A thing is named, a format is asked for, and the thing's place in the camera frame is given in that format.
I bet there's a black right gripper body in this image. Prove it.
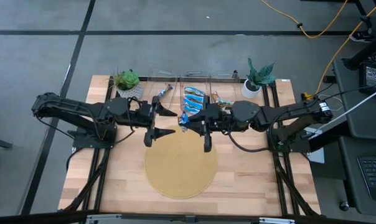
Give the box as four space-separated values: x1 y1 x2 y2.
202 95 236 153

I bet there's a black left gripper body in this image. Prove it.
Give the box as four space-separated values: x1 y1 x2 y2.
130 95 160 147

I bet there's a red and blue granola bar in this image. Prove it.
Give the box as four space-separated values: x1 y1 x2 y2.
182 102 204 115
182 94 205 105

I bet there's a blue and grey granola bar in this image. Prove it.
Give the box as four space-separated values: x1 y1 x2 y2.
157 83 174 100

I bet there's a clear plastic bin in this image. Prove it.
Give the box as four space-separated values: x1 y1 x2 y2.
146 70 181 118
179 70 211 116
209 70 241 109

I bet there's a succulent in patterned pot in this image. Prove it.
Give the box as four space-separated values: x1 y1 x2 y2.
111 68 144 100

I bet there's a black table crossbar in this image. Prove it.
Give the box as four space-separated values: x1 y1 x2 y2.
138 75 248 84

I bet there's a round woven straw placemat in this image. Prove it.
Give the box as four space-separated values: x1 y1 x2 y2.
143 124 219 200

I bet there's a snake plant in white pot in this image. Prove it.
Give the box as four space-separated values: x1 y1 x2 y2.
241 57 276 100

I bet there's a black desk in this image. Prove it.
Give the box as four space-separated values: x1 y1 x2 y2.
332 57 376 141
337 136 376 218

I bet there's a person's leg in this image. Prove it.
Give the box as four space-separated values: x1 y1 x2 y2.
342 29 376 71

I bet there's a black power device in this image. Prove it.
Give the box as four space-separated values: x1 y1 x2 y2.
358 61 376 95

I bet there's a person's shoe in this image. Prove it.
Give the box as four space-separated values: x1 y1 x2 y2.
349 30 374 44

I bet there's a black keyboard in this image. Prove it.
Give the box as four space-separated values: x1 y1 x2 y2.
357 156 376 203

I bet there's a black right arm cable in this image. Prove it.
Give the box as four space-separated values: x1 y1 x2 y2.
226 129 271 154

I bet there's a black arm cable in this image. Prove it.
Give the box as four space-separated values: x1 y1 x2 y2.
35 114 75 141
226 129 271 154

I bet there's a black crossbar with camera mount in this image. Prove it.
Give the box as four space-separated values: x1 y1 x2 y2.
0 210 376 224

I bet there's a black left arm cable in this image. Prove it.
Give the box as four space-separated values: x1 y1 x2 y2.
35 114 75 141

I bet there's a grey base plate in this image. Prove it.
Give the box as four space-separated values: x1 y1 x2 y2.
302 126 326 165

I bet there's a white cable loop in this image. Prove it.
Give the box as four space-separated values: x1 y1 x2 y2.
317 94 341 112

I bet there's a yellow cable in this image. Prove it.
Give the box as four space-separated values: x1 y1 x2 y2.
260 0 350 40
302 0 376 103

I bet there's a black desk cable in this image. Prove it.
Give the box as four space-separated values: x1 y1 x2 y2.
298 83 376 113

